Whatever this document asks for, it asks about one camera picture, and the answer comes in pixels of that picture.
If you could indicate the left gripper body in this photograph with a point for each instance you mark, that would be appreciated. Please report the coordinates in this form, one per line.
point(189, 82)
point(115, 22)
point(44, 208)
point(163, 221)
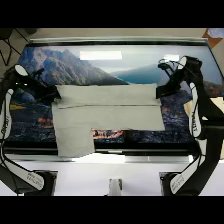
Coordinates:
point(51, 94)

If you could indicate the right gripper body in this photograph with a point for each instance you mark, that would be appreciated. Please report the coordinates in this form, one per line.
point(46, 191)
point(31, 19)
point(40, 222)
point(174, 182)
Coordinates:
point(168, 89)

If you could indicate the grey garment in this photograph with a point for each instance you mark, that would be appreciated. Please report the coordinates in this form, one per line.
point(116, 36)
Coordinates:
point(100, 113)

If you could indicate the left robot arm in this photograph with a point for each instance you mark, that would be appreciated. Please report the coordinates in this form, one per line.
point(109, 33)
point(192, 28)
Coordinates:
point(6, 126)

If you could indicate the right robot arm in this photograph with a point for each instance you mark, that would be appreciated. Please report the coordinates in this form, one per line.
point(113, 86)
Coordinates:
point(200, 110)

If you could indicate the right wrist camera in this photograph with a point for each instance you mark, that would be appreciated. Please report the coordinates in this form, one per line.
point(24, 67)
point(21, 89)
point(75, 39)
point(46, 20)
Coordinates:
point(165, 65)

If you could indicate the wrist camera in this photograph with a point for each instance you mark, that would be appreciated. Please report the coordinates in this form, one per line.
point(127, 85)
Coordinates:
point(165, 65)
point(38, 73)

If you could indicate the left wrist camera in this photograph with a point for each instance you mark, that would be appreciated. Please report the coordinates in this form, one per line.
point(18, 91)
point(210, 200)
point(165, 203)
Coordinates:
point(38, 73)

